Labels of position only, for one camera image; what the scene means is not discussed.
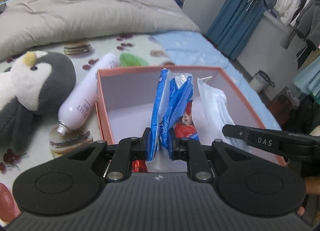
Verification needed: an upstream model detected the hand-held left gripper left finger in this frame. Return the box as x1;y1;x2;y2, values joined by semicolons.
66;127;153;183

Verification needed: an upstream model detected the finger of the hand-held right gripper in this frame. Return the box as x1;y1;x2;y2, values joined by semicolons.
222;124;251;144

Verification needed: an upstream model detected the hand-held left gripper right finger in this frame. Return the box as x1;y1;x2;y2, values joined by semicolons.
169;130;250;182

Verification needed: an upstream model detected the red foil wrapper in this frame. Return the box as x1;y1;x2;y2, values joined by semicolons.
132;160;148;173

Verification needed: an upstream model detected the blue face mask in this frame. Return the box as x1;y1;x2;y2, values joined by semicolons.
197;76;251;154

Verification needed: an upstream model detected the blue white plastic bag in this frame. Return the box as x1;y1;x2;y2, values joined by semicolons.
146;68;201;173

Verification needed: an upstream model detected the orange cardboard box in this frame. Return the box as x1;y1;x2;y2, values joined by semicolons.
96;65;287;172

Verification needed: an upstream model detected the person's right hand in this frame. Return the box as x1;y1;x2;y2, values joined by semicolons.
296;175;320;219

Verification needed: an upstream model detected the white bucket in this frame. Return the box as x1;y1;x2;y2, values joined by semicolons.
250;70;275;94

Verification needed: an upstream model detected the pale pink bottle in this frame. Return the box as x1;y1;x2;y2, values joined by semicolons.
58;53;120;134

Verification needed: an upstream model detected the food print plastic mat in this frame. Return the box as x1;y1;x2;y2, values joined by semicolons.
0;32;176;222

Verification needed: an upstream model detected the blue curtain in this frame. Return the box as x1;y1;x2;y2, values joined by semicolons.
206;0;268;61

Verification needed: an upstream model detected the grey white penguin plush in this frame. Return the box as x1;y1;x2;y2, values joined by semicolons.
0;50;77;150

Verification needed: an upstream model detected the row of hanging clothes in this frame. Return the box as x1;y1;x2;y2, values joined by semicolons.
246;0;320;111

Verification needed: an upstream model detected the grey duvet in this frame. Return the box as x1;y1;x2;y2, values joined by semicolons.
0;0;201;61

